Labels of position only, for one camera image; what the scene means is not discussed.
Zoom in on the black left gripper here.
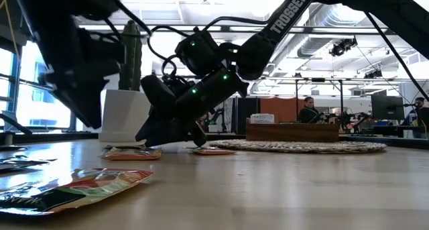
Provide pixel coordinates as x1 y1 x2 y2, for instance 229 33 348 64
34 27 125 130

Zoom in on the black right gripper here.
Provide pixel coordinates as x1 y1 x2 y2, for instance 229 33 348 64
135 70 251 149

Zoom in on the orange yellow tea packet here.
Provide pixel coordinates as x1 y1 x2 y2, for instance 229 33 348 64
0 168 155 216
101 146 164 162
191 147 237 156

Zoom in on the white Tazo tea packet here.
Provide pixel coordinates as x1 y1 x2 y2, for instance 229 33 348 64
250 113 275 125

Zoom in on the brown wooden tea box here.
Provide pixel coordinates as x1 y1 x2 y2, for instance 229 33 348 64
245 121 340 143

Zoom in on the white faceted planter pot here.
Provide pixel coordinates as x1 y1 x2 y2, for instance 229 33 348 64
98 89 152 143

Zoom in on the tall green cactus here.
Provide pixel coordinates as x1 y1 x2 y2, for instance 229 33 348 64
119 19 143 92

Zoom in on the large office window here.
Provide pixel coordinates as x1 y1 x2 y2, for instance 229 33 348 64
0 40 76 130

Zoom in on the black clamp stand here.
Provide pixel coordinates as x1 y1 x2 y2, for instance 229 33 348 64
0 112 34 146

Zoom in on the black partition panel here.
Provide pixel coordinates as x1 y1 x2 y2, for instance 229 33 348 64
236 97 259 134

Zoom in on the orange partition panel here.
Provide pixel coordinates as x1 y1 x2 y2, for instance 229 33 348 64
259 97 305 123

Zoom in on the round woven placemat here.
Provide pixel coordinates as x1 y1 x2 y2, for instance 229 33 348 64
208 138 388 154

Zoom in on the person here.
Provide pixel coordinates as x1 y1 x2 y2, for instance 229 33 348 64
402 97 429 139
297 96 325 124

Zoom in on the black ceiling spotlight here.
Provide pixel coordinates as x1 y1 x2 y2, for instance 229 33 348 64
363 68 385 79
328 38 359 58

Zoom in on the black computer monitor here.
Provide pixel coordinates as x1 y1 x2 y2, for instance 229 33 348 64
371 95 406 121

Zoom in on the dark office desk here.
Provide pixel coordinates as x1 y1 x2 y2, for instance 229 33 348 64
348 124 426 139

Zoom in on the black aluminium table frame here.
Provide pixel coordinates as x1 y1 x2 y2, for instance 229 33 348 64
0 131 429 150

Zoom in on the yellow hanging cable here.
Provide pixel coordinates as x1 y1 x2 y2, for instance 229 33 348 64
0 0 20 58

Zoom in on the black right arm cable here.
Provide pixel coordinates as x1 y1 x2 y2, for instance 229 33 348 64
146 16 271 77

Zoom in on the black metal rig frame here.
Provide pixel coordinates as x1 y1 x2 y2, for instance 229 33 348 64
294 77 345 124

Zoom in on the silver spiral duct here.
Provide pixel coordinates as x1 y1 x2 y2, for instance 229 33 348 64
296 3 361 58

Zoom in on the thick black hanging cable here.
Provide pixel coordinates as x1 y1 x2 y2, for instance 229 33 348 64
364 11 429 102

